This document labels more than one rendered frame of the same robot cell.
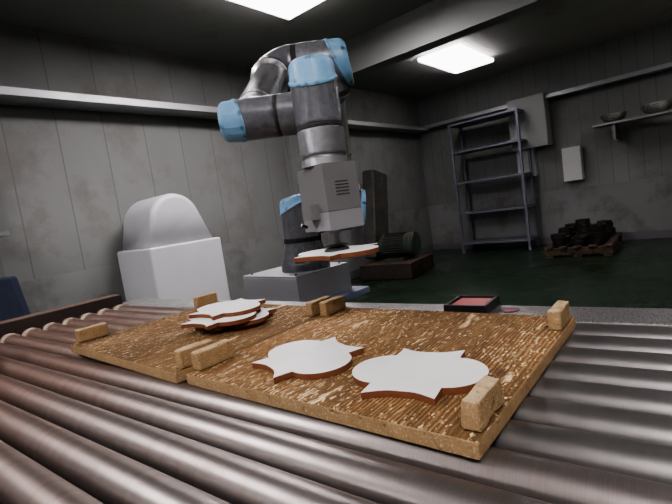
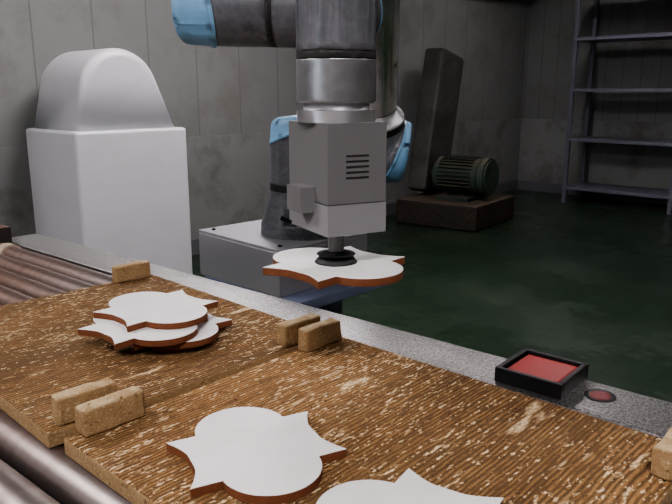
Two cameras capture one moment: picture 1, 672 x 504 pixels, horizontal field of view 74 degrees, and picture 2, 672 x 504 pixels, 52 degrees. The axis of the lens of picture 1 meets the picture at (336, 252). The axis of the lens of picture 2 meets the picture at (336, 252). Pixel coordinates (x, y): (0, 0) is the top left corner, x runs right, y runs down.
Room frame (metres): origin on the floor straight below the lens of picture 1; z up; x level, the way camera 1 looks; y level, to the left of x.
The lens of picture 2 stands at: (0.06, -0.03, 1.23)
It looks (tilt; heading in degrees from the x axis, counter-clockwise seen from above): 13 degrees down; 3
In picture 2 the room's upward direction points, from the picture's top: straight up
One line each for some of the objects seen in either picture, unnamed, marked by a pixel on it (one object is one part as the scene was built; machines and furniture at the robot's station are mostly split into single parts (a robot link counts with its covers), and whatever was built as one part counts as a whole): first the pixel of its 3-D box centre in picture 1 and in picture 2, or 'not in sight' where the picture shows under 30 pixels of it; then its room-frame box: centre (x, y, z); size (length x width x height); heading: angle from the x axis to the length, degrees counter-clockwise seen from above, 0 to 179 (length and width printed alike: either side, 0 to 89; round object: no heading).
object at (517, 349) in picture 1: (381, 350); (376, 452); (0.59, -0.04, 0.93); 0.41 x 0.35 x 0.02; 50
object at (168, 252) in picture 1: (175, 273); (112, 174); (4.16, 1.53, 0.73); 0.74 x 0.63 x 1.47; 139
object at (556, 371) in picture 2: (472, 305); (541, 373); (0.78, -0.23, 0.92); 0.06 x 0.06 x 0.01; 52
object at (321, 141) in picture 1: (321, 145); (334, 85); (0.73, 0.00, 1.23); 0.08 x 0.08 x 0.05
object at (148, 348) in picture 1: (203, 330); (115, 335); (0.86, 0.28, 0.93); 0.41 x 0.35 x 0.02; 48
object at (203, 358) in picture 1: (213, 354); (111, 410); (0.61, 0.19, 0.95); 0.06 x 0.02 x 0.03; 140
